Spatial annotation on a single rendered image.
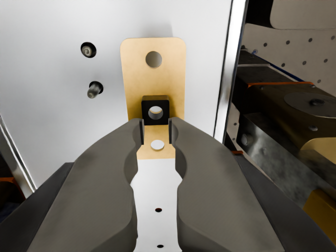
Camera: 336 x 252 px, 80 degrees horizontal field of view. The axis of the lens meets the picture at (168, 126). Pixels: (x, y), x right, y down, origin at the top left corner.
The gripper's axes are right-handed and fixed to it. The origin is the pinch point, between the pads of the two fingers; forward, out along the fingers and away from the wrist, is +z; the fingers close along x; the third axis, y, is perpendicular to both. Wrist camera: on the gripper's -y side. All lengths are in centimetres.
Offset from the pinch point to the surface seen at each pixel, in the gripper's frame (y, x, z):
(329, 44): 2, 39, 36
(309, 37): 0.9, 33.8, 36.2
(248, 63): 3.0, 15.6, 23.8
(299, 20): -4.6, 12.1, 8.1
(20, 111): 2.1, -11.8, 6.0
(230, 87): 0.5, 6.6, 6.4
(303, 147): 3.6, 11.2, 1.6
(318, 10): -5.3, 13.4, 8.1
